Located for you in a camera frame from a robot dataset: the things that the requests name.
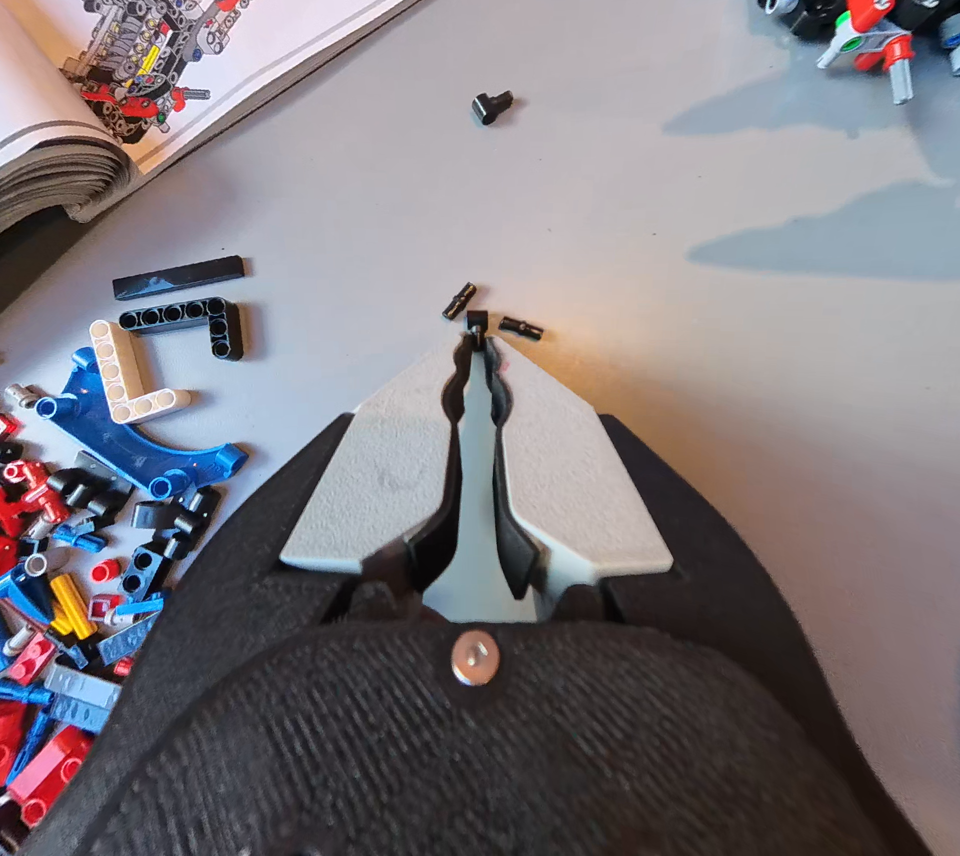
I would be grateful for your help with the small black connector pin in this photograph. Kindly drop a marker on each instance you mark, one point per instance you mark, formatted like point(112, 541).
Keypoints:
point(475, 324)
point(459, 301)
point(520, 326)

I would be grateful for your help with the blue arch panel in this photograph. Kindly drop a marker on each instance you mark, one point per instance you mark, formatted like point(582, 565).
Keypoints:
point(150, 451)

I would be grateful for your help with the pile of colourful bricks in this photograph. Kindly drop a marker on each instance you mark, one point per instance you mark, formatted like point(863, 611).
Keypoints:
point(67, 646)

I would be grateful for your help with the white angled beam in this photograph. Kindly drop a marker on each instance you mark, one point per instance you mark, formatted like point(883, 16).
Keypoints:
point(120, 397)

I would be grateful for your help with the grey desk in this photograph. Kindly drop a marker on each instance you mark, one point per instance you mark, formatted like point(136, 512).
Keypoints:
point(675, 196)

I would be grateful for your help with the black flat tile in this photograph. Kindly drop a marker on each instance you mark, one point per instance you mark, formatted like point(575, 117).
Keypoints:
point(180, 277)

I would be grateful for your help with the black angled beam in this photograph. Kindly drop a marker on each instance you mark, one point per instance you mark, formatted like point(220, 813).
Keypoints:
point(184, 314)

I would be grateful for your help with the black angled connector piece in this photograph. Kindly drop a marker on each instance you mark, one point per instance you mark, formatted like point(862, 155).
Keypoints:
point(491, 106)

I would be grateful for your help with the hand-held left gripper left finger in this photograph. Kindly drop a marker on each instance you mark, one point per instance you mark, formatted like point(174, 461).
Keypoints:
point(375, 489)

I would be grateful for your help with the building instruction booklet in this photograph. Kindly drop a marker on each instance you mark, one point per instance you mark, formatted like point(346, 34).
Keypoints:
point(300, 9)

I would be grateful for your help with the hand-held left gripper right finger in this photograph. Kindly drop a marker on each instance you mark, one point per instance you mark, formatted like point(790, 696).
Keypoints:
point(577, 489)

